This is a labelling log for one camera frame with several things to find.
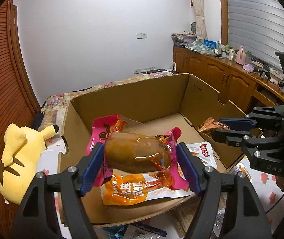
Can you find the small orange snack packet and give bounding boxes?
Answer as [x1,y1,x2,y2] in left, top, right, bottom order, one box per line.
[198,117,230,133]

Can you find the orange white chicken feet pouch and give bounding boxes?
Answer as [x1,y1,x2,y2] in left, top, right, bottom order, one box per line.
[100,173,194,206]

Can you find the pink packaged braised meat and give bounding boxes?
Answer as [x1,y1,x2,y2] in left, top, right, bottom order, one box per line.
[86,114,189,190]

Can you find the white red snack pouch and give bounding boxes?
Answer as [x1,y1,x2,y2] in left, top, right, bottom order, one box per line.
[176,141,217,179]

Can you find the wooden sideboard cabinet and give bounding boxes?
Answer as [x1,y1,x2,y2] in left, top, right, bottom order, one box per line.
[173,46,284,113]

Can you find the white floral bed blanket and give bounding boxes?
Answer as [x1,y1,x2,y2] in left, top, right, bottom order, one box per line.
[36,138,284,235]

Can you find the brown cardboard box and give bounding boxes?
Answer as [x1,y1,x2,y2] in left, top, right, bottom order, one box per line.
[59,74,245,228]

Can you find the pink kettle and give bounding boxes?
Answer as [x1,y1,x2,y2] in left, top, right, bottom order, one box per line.
[236,46,246,65]

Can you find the yellow pikachu plush toy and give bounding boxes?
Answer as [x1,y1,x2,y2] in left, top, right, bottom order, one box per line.
[0,123,59,205]

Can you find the blue tissue pack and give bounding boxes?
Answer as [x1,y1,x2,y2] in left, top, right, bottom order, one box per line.
[203,39,217,50]

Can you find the wooden slatted wardrobe door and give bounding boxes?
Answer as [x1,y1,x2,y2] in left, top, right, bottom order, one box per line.
[0,0,40,238]

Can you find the grey window blind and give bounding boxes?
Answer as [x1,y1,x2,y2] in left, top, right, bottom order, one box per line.
[227,0,284,70]

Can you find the beige curtain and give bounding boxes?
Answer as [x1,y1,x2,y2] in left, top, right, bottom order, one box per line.
[192,0,207,41]

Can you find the wall power strip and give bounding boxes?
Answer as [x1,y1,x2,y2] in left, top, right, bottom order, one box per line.
[133,67,157,74]

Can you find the white wall switch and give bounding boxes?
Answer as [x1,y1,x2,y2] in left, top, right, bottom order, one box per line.
[136,33,147,39]

